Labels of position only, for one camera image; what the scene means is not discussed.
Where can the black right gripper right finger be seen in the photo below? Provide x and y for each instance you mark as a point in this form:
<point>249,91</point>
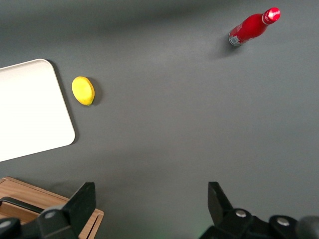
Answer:
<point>219,209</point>

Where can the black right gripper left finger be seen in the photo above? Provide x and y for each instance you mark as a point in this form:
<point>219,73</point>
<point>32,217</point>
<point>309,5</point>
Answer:
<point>79,204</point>

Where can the wooden drawer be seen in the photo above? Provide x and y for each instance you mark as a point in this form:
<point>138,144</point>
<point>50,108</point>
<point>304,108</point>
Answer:
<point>17,214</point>

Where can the wooden drawer cabinet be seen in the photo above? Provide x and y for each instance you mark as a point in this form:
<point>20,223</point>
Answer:
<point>37,190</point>

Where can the beige rectangular tray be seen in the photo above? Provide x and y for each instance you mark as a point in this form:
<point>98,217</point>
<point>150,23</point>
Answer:
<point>30,107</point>

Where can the yellow lemon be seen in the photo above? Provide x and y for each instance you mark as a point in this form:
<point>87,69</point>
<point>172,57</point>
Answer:
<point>83,90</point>

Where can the red aluminium bottle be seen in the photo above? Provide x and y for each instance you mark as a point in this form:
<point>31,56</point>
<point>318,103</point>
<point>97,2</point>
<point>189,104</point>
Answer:
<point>249,26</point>

